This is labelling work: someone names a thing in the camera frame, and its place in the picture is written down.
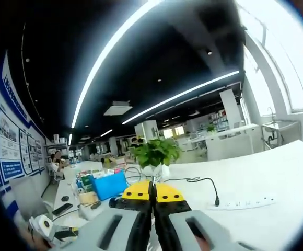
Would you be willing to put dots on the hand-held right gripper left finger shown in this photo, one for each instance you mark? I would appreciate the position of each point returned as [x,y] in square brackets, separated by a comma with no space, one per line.
[115,230]

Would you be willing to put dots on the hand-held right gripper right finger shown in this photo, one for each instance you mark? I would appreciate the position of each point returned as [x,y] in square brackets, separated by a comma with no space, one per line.
[183,230]

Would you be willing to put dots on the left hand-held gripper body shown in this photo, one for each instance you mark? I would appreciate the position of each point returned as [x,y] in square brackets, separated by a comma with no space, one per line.
[43,225]

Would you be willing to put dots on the black phone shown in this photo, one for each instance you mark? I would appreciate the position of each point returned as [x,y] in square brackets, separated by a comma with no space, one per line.
[62,209]

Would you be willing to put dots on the black computer mouse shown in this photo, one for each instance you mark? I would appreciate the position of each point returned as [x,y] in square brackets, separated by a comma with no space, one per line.
[65,198]

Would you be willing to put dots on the cardboard box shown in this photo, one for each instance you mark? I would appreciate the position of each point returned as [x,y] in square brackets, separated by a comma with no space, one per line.
[88,198]

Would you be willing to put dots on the blue plastic crate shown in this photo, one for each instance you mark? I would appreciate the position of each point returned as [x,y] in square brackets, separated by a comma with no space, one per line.
[109,185]

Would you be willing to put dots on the white power strip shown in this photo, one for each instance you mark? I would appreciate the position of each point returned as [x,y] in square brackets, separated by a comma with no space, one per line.
[243,203]

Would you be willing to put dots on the potted green plant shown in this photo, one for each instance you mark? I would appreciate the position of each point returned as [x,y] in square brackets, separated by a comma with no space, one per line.
[154,154]

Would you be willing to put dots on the white table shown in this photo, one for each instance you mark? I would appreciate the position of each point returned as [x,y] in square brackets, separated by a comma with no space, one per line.
[245,177]

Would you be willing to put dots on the white boxes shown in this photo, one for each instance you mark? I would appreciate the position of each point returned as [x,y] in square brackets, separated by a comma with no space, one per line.
[58,138]

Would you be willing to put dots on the white counter cabinet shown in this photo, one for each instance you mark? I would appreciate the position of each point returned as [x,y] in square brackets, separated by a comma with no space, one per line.
[232,143]

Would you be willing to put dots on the ceiling air vent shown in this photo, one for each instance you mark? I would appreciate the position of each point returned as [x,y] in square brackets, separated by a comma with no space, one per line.
[117,108]

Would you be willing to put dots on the long ceiling light strip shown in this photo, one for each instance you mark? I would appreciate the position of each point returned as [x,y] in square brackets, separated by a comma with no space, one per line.
[102,62]
[180,96]

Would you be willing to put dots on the steel sink with faucet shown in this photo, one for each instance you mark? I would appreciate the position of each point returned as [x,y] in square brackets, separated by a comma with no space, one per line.
[279,130]

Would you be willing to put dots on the large window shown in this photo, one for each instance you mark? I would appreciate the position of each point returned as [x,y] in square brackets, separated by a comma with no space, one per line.
[284,52]

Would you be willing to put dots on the wall poster boards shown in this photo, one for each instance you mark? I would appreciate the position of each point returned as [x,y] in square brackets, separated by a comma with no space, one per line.
[10,136]

